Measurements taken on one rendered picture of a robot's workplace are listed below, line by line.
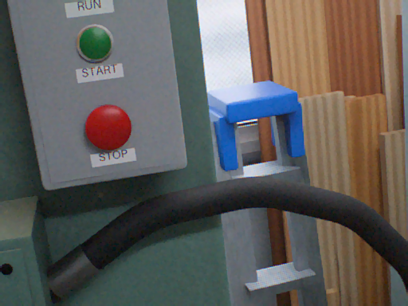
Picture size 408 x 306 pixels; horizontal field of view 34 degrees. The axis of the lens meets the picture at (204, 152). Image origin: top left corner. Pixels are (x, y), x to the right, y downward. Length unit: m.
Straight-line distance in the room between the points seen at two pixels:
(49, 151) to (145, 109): 0.07
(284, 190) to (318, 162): 1.40
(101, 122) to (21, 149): 0.10
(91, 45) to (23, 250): 0.14
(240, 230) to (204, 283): 0.90
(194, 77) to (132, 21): 0.09
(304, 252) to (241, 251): 0.15
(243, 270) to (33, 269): 1.06
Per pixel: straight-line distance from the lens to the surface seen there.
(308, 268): 1.55
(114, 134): 0.44
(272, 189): 0.50
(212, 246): 0.55
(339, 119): 1.90
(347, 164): 1.94
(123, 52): 0.44
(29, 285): 0.47
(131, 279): 0.56
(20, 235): 0.46
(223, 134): 1.38
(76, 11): 0.44
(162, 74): 0.44
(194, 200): 0.49
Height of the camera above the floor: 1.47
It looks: 17 degrees down
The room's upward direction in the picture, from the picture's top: 7 degrees counter-clockwise
